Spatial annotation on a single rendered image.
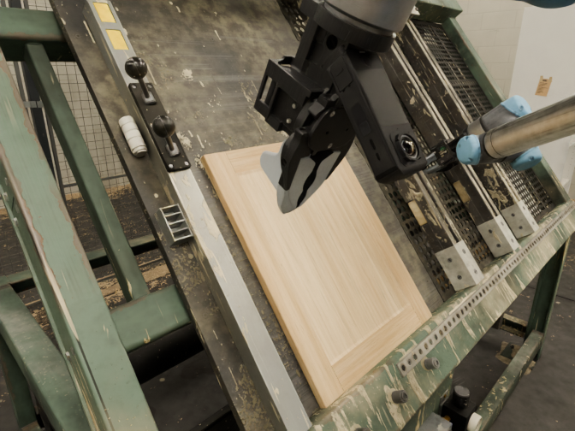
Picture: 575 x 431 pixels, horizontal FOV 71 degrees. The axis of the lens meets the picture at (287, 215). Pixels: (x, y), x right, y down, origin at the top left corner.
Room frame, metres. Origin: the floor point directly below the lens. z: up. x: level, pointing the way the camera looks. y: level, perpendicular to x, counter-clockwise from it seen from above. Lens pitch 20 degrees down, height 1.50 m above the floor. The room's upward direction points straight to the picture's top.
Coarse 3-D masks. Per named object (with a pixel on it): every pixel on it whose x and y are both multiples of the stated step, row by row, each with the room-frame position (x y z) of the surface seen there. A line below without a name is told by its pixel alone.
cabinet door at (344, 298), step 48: (240, 192) 0.84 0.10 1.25; (336, 192) 1.02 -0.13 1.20; (240, 240) 0.77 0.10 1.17; (288, 240) 0.83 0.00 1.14; (336, 240) 0.91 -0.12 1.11; (384, 240) 1.00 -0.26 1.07; (288, 288) 0.74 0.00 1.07; (336, 288) 0.81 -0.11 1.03; (384, 288) 0.89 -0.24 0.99; (288, 336) 0.68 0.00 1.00; (336, 336) 0.73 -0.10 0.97; (384, 336) 0.79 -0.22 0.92; (336, 384) 0.65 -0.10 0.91
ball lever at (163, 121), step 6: (156, 120) 0.68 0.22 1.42; (162, 120) 0.68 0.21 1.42; (168, 120) 0.69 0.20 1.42; (156, 126) 0.68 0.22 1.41; (162, 126) 0.68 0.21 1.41; (168, 126) 0.68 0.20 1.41; (174, 126) 0.69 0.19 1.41; (156, 132) 0.68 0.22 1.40; (162, 132) 0.68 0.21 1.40; (168, 132) 0.68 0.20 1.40; (174, 132) 0.70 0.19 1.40; (168, 138) 0.72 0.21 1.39; (168, 144) 0.75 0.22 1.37; (174, 144) 0.78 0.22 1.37; (168, 150) 0.77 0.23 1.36; (174, 150) 0.77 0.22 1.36
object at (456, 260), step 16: (304, 16) 1.49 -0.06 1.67; (416, 176) 1.18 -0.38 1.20; (400, 192) 1.20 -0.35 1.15; (416, 192) 1.17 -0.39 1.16; (432, 192) 1.18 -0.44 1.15; (432, 208) 1.13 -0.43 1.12; (432, 224) 1.12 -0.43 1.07; (448, 224) 1.13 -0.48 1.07; (432, 240) 1.12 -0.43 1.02; (448, 240) 1.08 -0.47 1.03; (448, 256) 1.08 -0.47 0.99; (464, 256) 1.07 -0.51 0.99; (448, 272) 1.07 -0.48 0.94; (464, 272) 1.04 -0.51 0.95; (480, 272) 1.06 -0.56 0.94
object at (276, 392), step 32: (96, 0) 0.95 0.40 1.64; (96, 32) 0.92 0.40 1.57; (128, 96) 0.84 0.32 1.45; (160, 160) 0.77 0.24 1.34; (192, 192) 0.75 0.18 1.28; (192, 224) 0.70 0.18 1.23; (224, 256) 0.69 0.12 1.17; (224, 288) 0.65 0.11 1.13; (224, 320) 0.64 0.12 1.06; (256, 320) 0.64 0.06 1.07; (256, 352) 0.59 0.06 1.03; (256, 384) 0.58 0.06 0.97; (288, 384) 0.58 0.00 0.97; (288, 416) 0.54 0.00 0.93
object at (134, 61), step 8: (136, 56) 0.75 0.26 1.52; (128, 64) 0.73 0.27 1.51; (136, 64) 0.73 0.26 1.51; (144, 64) 0.74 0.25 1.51; (128, 72) 0.73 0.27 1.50; (136, 72) 0.73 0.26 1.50; (144, 72) 0.74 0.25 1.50; (144, 80) 0.79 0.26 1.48; (144, 88) 0.79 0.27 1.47; (144, 96) 0.83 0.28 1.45; (152, 96) 0.84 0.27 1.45
